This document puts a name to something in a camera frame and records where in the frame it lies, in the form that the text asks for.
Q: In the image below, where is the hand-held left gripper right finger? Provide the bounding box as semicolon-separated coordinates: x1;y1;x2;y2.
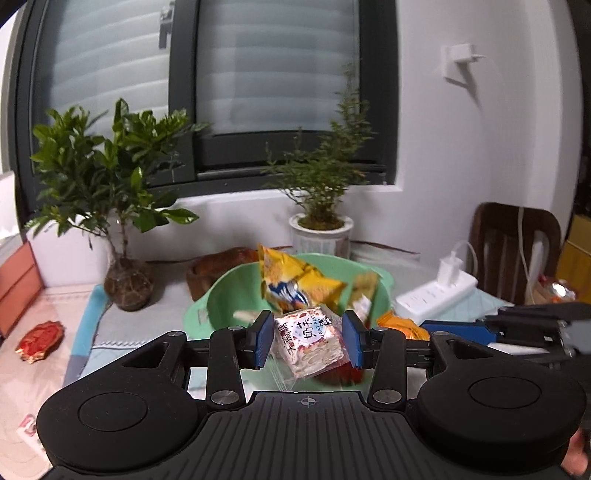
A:
342;310;502;411

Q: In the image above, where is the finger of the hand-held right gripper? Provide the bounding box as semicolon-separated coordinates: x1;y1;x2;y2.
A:
420;302;591;345
496;344;578;370

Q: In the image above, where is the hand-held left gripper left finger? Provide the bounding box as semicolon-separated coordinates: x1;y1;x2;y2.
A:
121;310;274;411

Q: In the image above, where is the clear nougat candy packet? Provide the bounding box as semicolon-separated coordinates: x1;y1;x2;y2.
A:
272;305;345;393

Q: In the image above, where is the orange snack packet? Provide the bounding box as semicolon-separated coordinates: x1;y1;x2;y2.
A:
376;311;430;342

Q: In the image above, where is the green plastic bowl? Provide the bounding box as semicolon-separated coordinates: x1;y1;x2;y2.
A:
184;251;395;393

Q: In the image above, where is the yellow snack bag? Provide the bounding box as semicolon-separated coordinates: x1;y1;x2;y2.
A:
257;244;348;313

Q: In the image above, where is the person's right hand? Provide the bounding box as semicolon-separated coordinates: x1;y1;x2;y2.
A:
561;429;591;478

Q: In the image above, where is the white power strip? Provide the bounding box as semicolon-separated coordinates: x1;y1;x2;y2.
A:
394;272;479;320

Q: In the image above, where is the shiny plastic bag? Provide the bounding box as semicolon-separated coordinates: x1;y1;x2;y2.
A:
536;274;579;304

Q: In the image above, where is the white charger plug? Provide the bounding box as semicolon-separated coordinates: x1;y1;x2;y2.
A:
438;257;461;284

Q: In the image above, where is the dark wooden chair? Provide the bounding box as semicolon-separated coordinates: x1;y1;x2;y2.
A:
468;202;563;306

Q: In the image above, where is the brown rounded object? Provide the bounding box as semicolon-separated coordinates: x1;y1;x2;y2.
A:
186;247;262;301

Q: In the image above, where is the white plant pot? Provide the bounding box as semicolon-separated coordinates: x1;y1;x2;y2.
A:
289;213;355;260

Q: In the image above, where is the round glass vase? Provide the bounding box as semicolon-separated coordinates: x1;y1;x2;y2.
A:
104;256;155;311

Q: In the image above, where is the fine-leaf green plant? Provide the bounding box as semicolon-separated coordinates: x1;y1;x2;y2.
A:
263;62;377;229

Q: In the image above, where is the teal checked mat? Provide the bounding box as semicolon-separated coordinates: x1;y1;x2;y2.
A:
65;258;515;398

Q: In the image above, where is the red crinkled packet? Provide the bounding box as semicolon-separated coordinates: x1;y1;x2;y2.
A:
16;322;66;364

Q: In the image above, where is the broad-leaf green plant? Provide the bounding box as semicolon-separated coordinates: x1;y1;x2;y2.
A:
25;97;211;261

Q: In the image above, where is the large orange drawer box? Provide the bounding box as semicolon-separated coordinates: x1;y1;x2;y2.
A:
0;241;44;337

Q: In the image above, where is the white charger cable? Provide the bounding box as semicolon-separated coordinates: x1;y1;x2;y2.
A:
450;239;477;278

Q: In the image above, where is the dark thin cable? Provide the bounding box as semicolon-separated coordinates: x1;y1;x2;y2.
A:
351;240;421;256

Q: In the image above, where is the white hanging cable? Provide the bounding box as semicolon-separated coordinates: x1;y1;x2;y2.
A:
517;207;544;296

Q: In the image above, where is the dark window frame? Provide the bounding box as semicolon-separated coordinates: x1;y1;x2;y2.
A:
9;0;400;204

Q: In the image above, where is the white wall bracket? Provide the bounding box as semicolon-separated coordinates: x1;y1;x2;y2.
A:
441;43;486;85

